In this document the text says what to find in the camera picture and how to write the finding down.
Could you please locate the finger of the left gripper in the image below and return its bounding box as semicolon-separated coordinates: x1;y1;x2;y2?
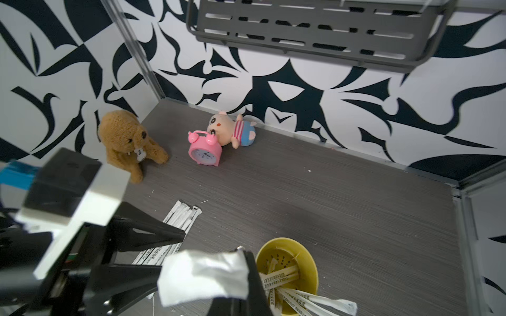
83;264;162;315
109;202;186;252

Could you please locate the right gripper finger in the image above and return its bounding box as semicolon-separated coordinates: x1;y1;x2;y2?
207;250;272;316

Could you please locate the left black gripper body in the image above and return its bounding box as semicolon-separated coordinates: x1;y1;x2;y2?
35;224;115;315

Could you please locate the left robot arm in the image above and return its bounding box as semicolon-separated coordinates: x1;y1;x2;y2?
1;202;186;315

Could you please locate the bundle of wrapped straws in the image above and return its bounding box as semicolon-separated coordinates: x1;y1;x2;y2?
260;256;358;315

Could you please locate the yellow plastic cup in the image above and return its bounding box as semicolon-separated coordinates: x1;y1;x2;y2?
256;238;319;315

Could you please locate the brown teddy bear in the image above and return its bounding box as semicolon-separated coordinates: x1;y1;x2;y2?
98;110;169;184

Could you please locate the pink alarm clock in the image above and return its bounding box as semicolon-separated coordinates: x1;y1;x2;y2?
188;130;223;167

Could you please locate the grey slotted wall shelf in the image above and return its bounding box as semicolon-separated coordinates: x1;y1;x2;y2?
186;1;457;73

